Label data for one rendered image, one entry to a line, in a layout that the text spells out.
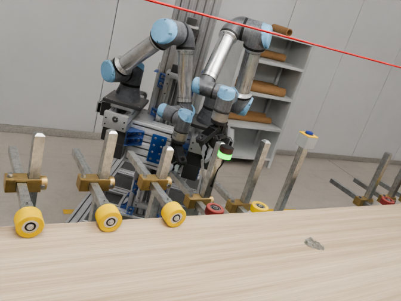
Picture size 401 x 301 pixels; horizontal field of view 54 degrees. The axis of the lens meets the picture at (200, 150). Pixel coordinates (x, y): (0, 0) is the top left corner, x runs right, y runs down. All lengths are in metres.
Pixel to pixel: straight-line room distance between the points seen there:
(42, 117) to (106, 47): 0.94
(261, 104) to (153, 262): 3.93
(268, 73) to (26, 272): 4.14
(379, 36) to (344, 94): 0.87
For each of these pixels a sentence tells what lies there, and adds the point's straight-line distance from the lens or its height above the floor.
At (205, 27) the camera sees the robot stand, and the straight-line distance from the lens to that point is 2.38.
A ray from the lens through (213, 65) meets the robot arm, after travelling 1.90.
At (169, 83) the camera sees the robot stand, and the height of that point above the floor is 1.18.
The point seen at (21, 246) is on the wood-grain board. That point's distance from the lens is 1.30.
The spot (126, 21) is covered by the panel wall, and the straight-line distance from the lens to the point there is 4.12.
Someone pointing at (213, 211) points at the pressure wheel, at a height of 0.91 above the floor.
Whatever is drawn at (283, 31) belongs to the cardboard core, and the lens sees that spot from 4.55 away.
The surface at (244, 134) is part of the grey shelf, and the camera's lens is 5.10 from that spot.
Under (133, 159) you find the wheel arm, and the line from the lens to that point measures 1.80.
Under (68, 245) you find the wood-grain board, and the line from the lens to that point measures 1.31.
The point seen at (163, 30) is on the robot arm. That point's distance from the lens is 1.93.
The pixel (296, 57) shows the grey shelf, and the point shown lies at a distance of 4.87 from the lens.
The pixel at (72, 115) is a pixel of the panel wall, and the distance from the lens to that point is 4.26.
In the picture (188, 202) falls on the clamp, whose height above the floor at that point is 0.85.
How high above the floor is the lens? 1.70
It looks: 21 degrees down
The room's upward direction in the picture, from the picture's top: 17 degrees clockwise
